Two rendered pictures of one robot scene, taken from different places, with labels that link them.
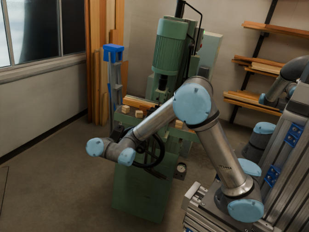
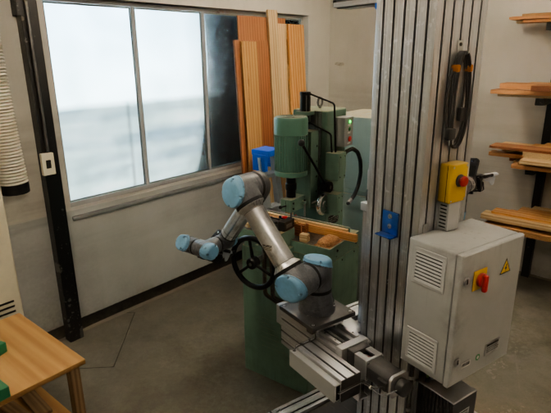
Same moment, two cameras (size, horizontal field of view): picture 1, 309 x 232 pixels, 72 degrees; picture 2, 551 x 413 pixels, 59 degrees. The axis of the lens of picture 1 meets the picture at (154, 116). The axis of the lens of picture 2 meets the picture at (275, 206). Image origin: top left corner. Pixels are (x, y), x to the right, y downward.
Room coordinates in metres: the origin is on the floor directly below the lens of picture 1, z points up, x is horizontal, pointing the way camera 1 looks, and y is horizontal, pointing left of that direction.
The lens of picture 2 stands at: (-0.97, -1.02, 1.82)
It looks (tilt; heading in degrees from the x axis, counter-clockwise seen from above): 17 degrees down; 25
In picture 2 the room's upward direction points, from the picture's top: straight up
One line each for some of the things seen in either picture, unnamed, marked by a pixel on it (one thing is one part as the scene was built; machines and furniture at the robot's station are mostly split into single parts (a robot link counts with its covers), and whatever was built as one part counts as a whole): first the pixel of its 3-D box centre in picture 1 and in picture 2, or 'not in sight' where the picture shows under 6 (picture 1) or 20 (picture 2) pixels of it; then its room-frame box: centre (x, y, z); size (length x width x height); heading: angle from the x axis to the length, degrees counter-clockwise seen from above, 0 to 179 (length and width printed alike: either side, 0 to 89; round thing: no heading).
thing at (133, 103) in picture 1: (167, 112); (301, 225); (1.36, -0.08, 0.92); 0.67 x 0.02 x 0.04; 79
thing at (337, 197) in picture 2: not in sight; (333, 202); (1.53, -0.21, 1.02); 0.09 x 0.07 x 0.12; 79
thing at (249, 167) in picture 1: (243, 176); (316, 271); (0.72, -0.41, 0.98); 0.13 x 0.12 x 0.14; 167
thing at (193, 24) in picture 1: (171, 67); (318, 170); (1.66, -0.07, 1.16); 0.22 x 0.22 x 0.72; 79
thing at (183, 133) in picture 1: (158, 123); (285, 239); (1.26, -0.04, 0.87); 0.61 x 0.30 x 0.06; 79
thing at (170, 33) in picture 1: (168, 47); (291, 146); (1.38, -0.02, 1.35); 0.18 x 0.18 x 0.31
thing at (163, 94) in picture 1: (161, 95); (293, 204); (1.40, -0.02, 1.03); 0.14 x 0.07 x 0.09; 169
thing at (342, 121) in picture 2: (197, 39); (343, 130); (1.66, -0.21, 1.40); 0.10 x 0.06 x 0.16; 169
